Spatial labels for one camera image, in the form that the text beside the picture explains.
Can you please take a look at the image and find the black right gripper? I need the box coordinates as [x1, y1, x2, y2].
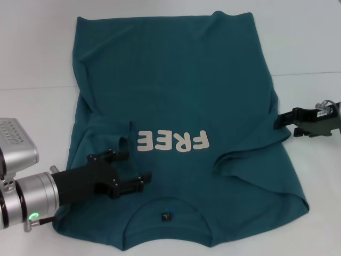
[273, 102, 341, 139]

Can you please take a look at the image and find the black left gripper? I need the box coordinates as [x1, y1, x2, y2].
[50, 149, 153, 206]

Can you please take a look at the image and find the teal t-shirt with FREE print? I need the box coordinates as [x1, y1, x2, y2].
[51, 10, 311, 243]

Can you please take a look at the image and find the silver connector with black cable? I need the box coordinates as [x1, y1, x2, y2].
[22, 212, 70, 232]
[314, 99, 337, 112]

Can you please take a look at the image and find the silver black wrist camera box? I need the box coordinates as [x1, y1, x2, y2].
[0, 117, 40, 175]

